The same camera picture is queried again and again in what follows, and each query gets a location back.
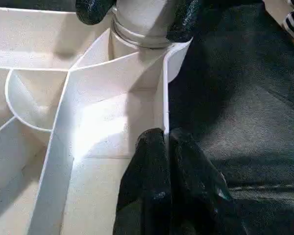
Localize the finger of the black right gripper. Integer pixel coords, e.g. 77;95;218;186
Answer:
165;0;204;44
74;0;113;25

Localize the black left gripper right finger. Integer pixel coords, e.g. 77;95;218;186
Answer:
168;128;245;235

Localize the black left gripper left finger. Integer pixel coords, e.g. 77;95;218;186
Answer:
115;127;173;235

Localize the white plastic table leg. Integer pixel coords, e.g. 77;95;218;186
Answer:
109;0;177;49

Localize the white plastic table top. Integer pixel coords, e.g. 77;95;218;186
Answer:
0;6;194;235

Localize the black mat cloth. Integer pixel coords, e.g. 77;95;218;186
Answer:
168;0;294;235

